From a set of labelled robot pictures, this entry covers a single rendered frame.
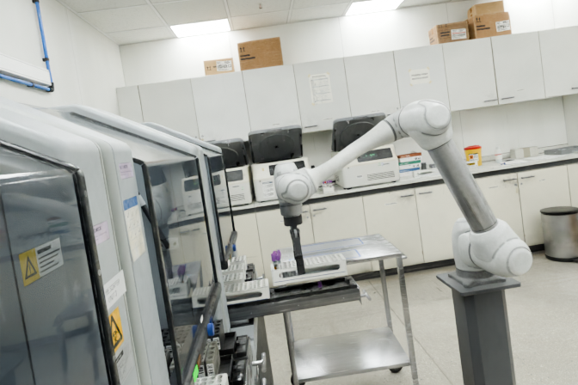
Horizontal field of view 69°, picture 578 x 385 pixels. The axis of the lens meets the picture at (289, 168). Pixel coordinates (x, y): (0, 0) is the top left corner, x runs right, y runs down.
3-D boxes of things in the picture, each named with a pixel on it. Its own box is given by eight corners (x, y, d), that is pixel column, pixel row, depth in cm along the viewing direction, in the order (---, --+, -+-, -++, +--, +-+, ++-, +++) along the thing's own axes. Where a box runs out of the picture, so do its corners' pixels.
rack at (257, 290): (194, 314, 164) (192, 298, 163) (198, 304, 174) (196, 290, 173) (270, 301, 165) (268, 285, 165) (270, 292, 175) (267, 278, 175)
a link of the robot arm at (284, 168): (275, 201, 173) (279, 204, 160) (269, 163, 173) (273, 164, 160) (301, 197, 175) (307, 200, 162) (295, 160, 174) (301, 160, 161)
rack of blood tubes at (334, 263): (273, 286, 165) (270, 270, 165) (272, 278, 175) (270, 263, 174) (347, 274, 167) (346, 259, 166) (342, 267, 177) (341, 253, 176)
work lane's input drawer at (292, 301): (187, 334, 162) (183, 312, 162) (193, 320, 176) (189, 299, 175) (372, 303, 166) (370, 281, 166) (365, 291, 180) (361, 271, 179)
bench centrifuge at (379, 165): (345, 190, 403) (335, 118, 399) (334, 185, 465) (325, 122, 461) (402, 181, 405) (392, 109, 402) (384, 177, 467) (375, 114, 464)
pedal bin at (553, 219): (563, 265, 373) (557, 214, 371) (536, 254, 411) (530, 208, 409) (596, 259, 375) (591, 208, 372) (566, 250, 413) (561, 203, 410)
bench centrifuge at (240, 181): (193, 213, 395) (182, 145, 392) (204, 204, 457) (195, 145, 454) (252, 204, 397) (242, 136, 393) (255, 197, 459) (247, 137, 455)
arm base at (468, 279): (480, 266, 199) (479, 255, 199) (507, 281, 177) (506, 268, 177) (443, 272, 198) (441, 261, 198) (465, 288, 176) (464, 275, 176)
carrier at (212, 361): (213, 362, 120) (210, 341, 119) (220, 360, 120) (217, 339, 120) (208, 384, 108) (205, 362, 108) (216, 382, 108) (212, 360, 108)
